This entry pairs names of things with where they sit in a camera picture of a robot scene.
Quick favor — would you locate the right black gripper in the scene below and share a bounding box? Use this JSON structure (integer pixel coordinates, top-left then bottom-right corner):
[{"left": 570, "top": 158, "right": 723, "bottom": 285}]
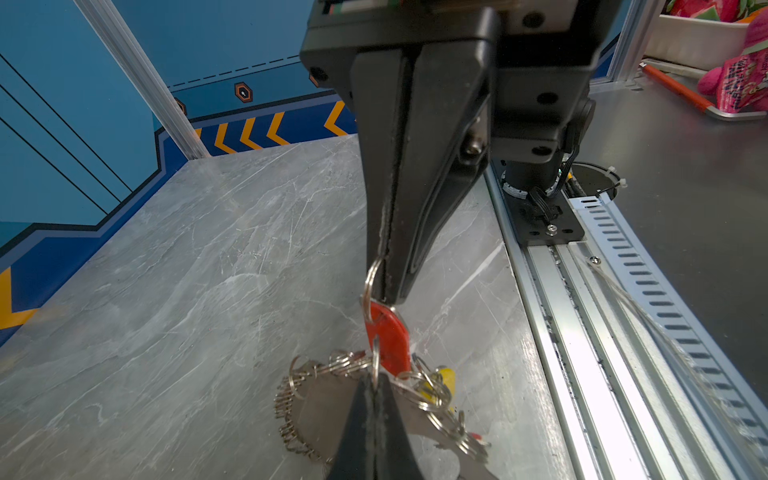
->
[{"left": 300, "top": 1, "right": 619, "bottom": 303}]

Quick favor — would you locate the white tray with toys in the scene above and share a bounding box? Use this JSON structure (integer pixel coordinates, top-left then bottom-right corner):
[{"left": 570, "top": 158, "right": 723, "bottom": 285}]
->
[{"left": 644, "top": 0, "right": 767, "bottom": 70}]

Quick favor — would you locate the key with red tag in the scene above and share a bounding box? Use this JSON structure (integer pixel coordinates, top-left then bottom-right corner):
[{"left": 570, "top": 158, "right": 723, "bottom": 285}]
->
[{"left": 359, "top": 257, "right": 415, "bottom": 379}]

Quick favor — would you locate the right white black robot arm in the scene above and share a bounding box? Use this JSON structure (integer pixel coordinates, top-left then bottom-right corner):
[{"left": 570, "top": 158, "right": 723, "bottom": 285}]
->
[{"left": 300, "top": 1, "right": 620, "bottom": 305}]

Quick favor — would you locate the white slotted cable duct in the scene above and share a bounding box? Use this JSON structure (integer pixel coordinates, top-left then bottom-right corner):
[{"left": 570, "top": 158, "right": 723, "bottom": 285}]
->
[{"left": 570, "top": 195, "right": 767, "bottom": 479}]

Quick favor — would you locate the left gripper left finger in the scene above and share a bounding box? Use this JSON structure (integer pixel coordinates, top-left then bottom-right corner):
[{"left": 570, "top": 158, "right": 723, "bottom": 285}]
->
[{"left": 327, "top": 377, "right": 375, "bottom": 480}]

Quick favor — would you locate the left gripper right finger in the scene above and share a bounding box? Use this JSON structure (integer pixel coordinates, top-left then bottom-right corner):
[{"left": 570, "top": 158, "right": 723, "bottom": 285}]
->
[{"left": 373, "top": 375, "right": 423, "bottom": 480}]

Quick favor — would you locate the pink snack packet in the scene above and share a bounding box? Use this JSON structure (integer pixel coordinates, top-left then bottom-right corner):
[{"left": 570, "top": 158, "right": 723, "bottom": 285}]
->
[{"left": 697, "top": 8, "right": 767, "bottom": 113}]

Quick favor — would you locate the aluminium front rail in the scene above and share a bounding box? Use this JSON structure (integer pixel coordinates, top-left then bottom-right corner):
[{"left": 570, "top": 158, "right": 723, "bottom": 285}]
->
[{"left": 485, "top": 173, "right": 732, "bottom": 479}]

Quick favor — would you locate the red pen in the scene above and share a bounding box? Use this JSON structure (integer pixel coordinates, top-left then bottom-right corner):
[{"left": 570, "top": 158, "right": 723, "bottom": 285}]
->
[{"left": 639, "top": 62, "right": 715, "bottom": 114}]

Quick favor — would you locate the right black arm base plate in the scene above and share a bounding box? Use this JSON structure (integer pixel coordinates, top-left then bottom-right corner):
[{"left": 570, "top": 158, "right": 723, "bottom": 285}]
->
[{"left": 500, "top": 175, "right": 585, "bottom": 248}]

